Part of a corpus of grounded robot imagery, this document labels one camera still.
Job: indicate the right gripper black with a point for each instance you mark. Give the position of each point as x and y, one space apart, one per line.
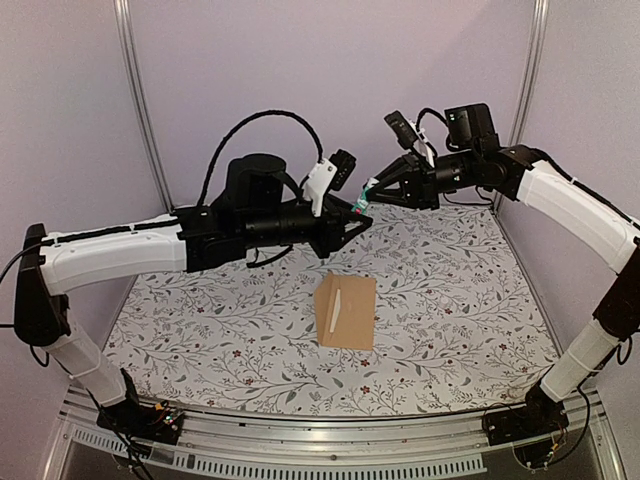
419 183

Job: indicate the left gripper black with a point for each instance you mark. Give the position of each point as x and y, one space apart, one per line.
335 217

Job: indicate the green white glue stick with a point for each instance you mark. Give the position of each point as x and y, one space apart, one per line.
362 202

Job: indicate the cream letter paper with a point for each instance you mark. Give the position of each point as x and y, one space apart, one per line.
335 313

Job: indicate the brown kraft envelope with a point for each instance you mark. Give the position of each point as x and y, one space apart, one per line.
355 326

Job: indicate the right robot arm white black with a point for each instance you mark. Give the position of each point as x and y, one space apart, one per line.
528 175

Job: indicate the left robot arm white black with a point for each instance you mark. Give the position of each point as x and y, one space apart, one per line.
260 206

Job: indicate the floral patterned table mat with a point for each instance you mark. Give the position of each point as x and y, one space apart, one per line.
239 338

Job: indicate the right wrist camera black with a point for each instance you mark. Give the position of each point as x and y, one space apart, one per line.
405 133

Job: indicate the right aluminium frame post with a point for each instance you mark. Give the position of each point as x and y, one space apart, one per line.
531 70

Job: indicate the aluminium frame post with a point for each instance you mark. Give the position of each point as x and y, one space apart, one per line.
531 70
125 29

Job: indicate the aluminium front rail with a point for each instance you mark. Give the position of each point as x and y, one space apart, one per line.
224 444

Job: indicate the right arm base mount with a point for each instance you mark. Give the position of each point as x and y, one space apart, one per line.
515 424

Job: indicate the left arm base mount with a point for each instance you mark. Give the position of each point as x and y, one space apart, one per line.
162 425

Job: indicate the left aluminium frame post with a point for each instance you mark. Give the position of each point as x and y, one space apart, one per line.
125 29

